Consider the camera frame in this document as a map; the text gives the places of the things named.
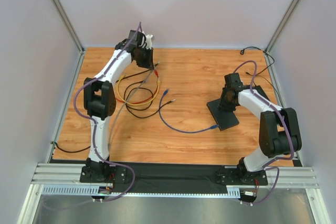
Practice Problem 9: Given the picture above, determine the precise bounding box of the black network switch box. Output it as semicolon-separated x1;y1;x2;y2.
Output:
206;99;239;131

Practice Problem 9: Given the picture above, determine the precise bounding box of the red ethernet cable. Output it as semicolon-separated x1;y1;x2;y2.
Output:
115;68;161;105

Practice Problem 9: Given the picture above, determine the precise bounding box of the yellow ethernet cable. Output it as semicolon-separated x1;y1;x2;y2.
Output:
116;75;161;106

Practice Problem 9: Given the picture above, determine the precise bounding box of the short black looped cable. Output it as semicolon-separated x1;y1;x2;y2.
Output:
123;79;175;119

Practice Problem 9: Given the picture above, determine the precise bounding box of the grey ethernet cable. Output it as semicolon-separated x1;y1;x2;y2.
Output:
107;69;154;154

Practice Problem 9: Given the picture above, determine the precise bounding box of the long black cable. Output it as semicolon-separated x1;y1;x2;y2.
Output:
51;62;161;154

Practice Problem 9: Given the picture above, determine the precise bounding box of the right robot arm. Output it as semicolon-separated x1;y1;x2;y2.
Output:
216;73;302;177

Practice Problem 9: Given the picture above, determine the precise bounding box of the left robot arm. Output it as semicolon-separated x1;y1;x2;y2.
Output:
80;30;154;183

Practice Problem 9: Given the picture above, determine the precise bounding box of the black power adapter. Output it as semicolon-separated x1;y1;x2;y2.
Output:
252;85;269;100

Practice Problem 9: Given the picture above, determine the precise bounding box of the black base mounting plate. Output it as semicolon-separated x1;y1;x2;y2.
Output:
80;160;268;186

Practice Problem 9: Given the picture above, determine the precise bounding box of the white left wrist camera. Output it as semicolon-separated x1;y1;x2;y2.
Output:
141;33;153;49

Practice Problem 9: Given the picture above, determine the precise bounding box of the thin black power cord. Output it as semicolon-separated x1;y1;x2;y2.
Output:
239;46;276;87

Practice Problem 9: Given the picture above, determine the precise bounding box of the aluminium front rail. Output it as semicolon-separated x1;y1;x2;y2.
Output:
31;163;319;189

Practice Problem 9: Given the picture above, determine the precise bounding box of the slotted grey cable duct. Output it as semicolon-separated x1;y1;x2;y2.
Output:
41;185;241;197

